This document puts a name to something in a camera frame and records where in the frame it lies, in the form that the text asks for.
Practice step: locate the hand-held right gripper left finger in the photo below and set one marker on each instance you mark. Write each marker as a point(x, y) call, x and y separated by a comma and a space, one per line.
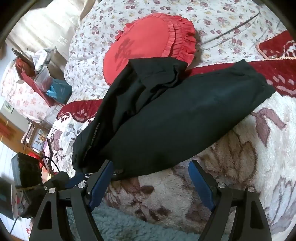
point(100, 185)

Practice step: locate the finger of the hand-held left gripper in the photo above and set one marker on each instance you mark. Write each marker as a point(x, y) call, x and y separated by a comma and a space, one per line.
point(75, 180)

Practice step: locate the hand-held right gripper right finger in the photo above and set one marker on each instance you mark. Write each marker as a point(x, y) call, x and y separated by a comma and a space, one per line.
point(201, 185)

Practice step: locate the black pants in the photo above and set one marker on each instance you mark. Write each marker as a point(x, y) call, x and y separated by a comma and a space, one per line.
point(175, 120)

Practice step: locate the black box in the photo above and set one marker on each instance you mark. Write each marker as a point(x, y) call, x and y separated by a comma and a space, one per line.
point(27, 169)

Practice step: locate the light blue fluffy blanket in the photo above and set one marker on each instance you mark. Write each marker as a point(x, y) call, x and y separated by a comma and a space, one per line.
point(129, 224)

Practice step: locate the wooden furniture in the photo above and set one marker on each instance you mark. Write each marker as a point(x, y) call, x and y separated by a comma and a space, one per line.
point(32, 134)

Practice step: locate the red and white plush blanket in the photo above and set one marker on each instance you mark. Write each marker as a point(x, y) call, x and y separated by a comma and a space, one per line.
point(242, 153)

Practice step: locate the floral cloth cover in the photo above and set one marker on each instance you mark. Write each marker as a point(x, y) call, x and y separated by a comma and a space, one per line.
point(20, 99)

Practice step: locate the teal box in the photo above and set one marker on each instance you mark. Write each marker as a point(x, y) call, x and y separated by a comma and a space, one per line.
point(61, 91)

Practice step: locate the clear plastic container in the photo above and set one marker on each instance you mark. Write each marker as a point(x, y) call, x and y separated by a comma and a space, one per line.
point(44, 77)

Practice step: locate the crumpled plastic bag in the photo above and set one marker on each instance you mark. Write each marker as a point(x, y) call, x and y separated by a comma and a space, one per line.
point(41, 58)

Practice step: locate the floral quilt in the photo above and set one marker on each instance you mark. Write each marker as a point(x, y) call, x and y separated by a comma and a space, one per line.
point(97, 41)

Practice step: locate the window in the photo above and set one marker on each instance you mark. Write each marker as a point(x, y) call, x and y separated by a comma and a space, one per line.
point(63, 39)

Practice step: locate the red round ruffled cushion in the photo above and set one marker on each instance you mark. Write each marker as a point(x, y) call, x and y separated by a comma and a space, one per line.
point(143, 41)

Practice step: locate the beige curtain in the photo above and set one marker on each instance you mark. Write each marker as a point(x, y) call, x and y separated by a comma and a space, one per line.
point(48, 20)

